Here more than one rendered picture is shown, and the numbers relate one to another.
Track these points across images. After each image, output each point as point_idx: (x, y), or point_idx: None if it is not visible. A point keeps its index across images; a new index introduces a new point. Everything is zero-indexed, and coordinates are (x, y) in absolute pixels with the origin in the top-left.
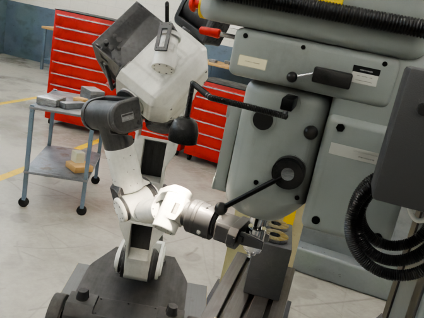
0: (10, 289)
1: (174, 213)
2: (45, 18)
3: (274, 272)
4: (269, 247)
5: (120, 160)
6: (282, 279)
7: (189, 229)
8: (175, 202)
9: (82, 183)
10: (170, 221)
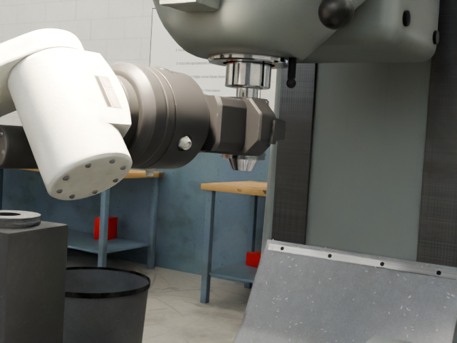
0: None
1: (117, 106)
2: None
3: (49, 289)
4: (34, 235)
5: None
6: (62, 299)
7: (162, 143)
8: (95, 76)
9: None
10: (120, 135)
